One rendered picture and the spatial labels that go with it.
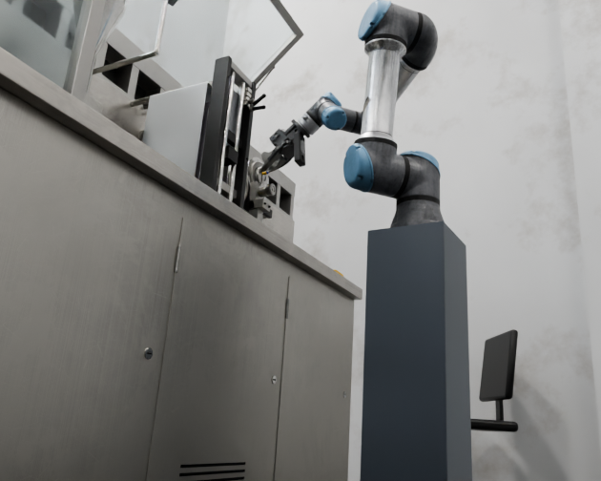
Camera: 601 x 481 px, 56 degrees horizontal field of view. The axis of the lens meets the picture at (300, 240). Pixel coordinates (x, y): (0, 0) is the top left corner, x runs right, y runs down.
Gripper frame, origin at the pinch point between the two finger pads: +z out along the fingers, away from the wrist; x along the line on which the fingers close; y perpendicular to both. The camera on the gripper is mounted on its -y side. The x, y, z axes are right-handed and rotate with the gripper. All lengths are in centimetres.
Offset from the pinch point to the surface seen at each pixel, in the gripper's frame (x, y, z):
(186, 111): 33.5, 12.8, 3.4
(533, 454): -205, -113, 9
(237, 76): 33.7, 7.3, -15.9
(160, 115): 33.5, 20.3, 11.1
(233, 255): 47, -50, 13
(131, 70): 34, 47, 10
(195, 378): 56, -74, 32
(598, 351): -178, -95, -53
